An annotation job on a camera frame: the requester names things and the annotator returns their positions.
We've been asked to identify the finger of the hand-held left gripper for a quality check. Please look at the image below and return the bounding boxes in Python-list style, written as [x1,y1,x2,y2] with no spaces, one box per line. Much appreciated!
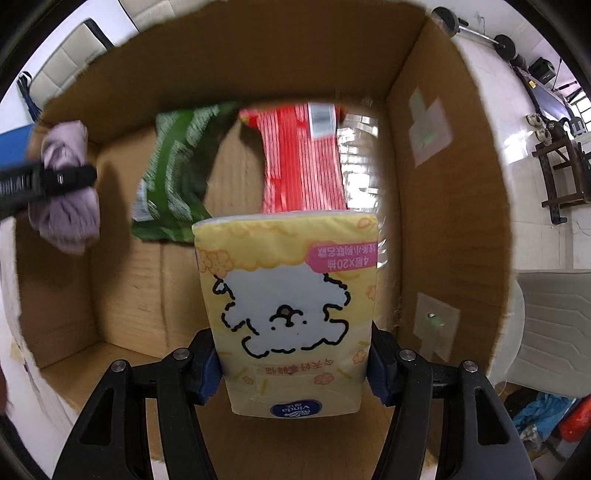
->
[0,164,99,221]

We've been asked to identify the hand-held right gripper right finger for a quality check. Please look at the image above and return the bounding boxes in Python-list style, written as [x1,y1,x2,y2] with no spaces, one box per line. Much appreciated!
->
[368,325,539,480]

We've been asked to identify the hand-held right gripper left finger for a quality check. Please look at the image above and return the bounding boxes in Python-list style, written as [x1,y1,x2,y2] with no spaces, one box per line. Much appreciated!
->
[52,329,225,480]

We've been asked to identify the purple cloth bundle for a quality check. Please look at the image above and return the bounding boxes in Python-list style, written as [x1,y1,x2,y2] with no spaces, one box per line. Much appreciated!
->
[27,120,101,256]

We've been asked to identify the yellow tissue pack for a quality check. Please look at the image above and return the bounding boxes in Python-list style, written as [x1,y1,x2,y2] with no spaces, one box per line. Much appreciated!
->
[191,209,380,419]

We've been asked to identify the green snack bag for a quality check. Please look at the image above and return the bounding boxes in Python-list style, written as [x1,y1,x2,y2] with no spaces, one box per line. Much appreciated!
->
[130,102,241,244]

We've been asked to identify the cardboard box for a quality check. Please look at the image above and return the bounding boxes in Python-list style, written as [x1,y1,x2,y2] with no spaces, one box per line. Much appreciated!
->
[10,0,517,464]

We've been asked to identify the red snack bag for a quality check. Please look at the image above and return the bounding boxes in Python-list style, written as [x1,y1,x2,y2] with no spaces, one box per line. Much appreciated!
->
[239,103,352,214]

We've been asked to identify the cream cushioned chair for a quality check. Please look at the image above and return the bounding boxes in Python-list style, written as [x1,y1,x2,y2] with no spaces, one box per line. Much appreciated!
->
[28,18,116,104]

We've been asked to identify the blue cloth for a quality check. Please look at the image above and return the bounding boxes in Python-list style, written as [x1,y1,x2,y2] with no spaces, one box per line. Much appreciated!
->
[512,392,578,444]

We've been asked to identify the white chair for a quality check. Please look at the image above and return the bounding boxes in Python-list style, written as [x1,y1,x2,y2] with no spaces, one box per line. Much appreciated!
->
[495,270,591,401]

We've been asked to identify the clear plastic package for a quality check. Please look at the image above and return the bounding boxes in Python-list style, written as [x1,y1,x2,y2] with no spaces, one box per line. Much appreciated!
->
[336,99,393,268]

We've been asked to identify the black exercise machine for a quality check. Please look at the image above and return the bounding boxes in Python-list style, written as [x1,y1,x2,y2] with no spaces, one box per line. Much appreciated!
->
[510,55,591,134]

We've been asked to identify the barbell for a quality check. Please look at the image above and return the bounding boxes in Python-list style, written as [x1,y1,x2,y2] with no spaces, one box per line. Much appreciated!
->
[429,6,520,63]

